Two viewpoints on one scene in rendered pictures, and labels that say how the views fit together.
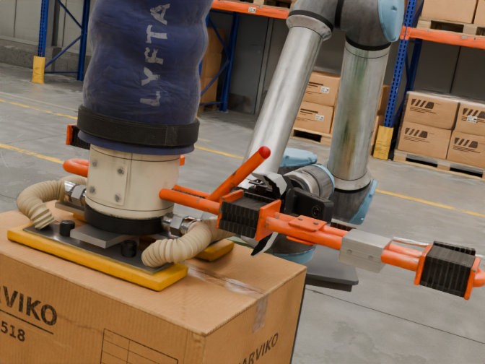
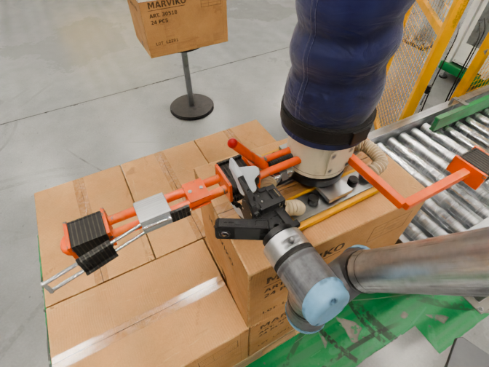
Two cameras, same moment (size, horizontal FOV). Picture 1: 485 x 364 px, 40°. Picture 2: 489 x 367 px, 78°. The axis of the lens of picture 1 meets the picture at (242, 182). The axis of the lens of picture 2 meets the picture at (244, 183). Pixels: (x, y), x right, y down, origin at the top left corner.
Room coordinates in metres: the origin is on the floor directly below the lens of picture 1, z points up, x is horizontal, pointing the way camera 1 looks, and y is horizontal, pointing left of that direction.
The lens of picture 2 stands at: (1.46, -0.41, 1.63)
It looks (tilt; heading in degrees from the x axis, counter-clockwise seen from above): 48 degrees down; 128
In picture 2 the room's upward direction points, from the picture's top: straight up
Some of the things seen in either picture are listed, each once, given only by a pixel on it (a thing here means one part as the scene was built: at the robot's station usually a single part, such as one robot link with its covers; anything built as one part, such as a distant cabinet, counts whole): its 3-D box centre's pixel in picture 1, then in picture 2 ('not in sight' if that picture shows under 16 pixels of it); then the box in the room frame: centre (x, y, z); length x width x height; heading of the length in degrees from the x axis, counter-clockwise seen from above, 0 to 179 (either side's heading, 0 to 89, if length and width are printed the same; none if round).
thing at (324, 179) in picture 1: (308, 188); (311, 284); (1.41, -0.14, 1.07); 0.12 x 0.09 x 0.10; 157
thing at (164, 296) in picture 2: not in sight; (199, 244); (0.82, 0.05, 0.34); 1.20 x 1.00 x 0.40; 67
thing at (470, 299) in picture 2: not in sight; (478, 294); (2.05, 0.87, 0.01); 0.15 x 0.15 x 0.03; 67
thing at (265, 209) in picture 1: (249, 214); (237, 177); (1.13, -0.02, 1.08); 0.10 x 0.08 x 0.06; 157
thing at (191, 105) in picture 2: not in sight; (187, 76); (-0.40, 1.17, 0.31); 0.40 x 0.40 x 0.62
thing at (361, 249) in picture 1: (364, 250); (153, 212); (1.05, -0.22, 1.07); 0.07 x 0.07 x 0.04; 67
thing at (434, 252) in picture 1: (447, 271); (90, 233); (0.99, -0.34, 1.08); 0.08 x 0.07 x 0.05; 67
